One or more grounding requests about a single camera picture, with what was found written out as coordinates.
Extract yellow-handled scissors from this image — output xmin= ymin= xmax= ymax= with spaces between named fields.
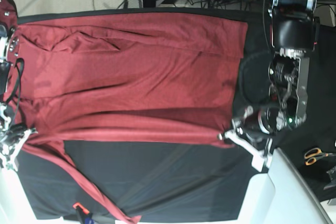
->
xmin=303 ymin=147 xmax=335 ymax=166

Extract red long-sleeve shirt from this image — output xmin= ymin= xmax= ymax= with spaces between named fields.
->
xmin=18 ymin=13 xmax=248 ymax=223

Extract black table cloth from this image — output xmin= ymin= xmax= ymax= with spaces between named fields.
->
xmin=0 ymin=8 xmax=336 ymax=221

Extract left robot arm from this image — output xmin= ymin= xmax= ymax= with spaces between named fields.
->
xmin=222 ymin=0 xmax=335 ymax=172

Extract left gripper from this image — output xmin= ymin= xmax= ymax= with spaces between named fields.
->
xmin=217 ymin=105 xmax=276 ymax=172

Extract black metal tool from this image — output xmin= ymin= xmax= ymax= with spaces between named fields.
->
xmin=323 ymin=166 xmax=336 ymax=206

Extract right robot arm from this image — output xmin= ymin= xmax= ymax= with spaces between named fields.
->
xmin=1 ymin=0 xmax=37 ymax=172

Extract white bin right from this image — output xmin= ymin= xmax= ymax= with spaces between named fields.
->
xmin=237 ymin=148 xmax=332 ymax=223

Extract white bin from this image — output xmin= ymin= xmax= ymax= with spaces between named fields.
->
xmin=0 ymin=166 xmax=64 ymax=224
xmin=237 ymin=148 xmax=332 ymax=223

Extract orange blue clamp bottom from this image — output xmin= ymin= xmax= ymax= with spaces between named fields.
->
xmin=72 ymin=202 xmax=96 ymax=224

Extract white bin left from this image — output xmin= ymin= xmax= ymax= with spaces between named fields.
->
xmin=0 ymin=166 xmax=64 ymax=224

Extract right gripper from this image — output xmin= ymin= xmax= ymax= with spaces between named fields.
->
xmin=1 ymin=123 xmax=38 ymax=172

